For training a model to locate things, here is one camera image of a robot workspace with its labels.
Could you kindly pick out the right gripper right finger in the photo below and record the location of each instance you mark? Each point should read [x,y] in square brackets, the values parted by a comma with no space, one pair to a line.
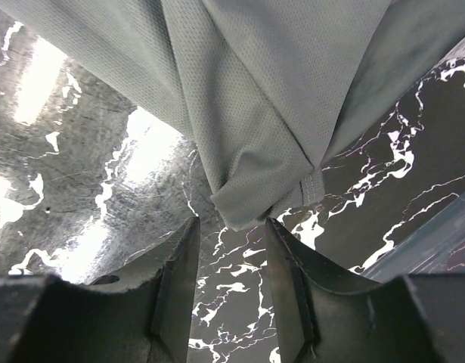
[325,313]

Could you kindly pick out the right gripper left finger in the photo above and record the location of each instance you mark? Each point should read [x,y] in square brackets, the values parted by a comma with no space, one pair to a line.
[138,313]

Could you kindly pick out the grey t shirt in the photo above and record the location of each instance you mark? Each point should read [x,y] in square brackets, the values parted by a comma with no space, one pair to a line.
[268,90]

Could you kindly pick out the black marble pattern mat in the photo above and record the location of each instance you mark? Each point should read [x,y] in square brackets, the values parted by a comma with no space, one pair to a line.
[88,181]

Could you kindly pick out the clear plastic bin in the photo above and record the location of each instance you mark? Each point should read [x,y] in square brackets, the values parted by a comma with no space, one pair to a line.
[436,247]

